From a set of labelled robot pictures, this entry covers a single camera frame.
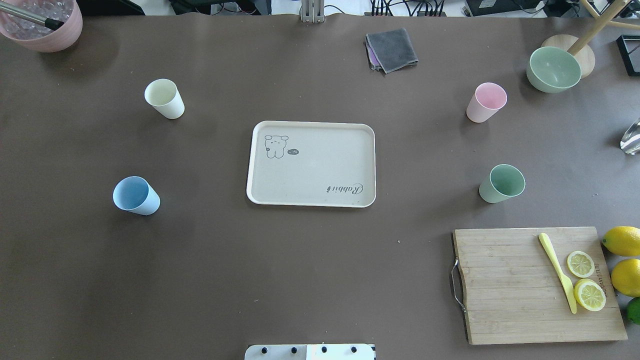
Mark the cream white cup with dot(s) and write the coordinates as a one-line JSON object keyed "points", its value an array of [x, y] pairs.
{"points": [[163, 95]]}

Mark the wooden cutting board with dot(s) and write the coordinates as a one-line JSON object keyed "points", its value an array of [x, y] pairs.
{"points": [[511, 293]]}

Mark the grey folded cloth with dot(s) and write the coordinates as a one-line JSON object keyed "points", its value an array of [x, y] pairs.
{"points": [[393, 49]]}

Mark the metal tongs in bowl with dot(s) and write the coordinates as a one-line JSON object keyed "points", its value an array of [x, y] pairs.
{"points": [[19, 12]]}

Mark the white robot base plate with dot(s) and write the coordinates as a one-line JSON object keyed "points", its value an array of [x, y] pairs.
{"points": [[322, 351]]}

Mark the lemon slice upper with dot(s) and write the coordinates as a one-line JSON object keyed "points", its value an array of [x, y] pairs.
{"points": [[580, 264]]}

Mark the cream rectangular tray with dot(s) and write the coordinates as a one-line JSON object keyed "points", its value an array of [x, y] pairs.
{"points": [[312, 164]]}

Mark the wooden cup stand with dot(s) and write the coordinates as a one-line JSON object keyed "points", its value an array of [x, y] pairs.
{"points": [[579, 47]]}

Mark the green lime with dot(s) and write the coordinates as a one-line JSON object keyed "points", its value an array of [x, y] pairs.
{"points": [[632, 311]]}

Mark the lemon slice lower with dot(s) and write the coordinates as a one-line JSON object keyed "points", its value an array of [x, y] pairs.
{"points": [[589, 295]]}

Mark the mint green cup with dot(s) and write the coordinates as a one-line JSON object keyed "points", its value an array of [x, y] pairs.
{"points": [[503, 182]]}

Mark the black framed glass rack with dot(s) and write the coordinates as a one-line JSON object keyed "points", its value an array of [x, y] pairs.
{"points": [[628, 46]]}

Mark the lemon slice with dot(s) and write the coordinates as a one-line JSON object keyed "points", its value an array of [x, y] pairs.
{"points": [[589, 295], [580, 264]]}

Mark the light blue cup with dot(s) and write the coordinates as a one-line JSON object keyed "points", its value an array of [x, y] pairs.
{"points": [[135, 195]]}

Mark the pink bowl with ice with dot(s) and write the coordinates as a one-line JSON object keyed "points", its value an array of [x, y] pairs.
{"points": [[37, 37]]}

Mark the clear glass tumbler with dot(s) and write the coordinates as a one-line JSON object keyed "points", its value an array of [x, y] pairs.
{"points": [[630, 141]]}

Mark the whole yellow lemon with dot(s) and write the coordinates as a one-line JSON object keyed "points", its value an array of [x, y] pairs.
{"points": [[622, 241], [625, 277]]}

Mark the yellow plastic knife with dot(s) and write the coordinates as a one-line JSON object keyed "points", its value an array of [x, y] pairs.
{"points": [[565, 281]]}

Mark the mint green bowl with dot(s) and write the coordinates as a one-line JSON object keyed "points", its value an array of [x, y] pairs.
{"points": [[553, 70]]}

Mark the purple cloth under grey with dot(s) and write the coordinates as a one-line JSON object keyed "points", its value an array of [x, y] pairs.
{"points": [[372, 59]]}

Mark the pink cup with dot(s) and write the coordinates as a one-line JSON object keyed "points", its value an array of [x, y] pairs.
{"points": [[488, 98]]}

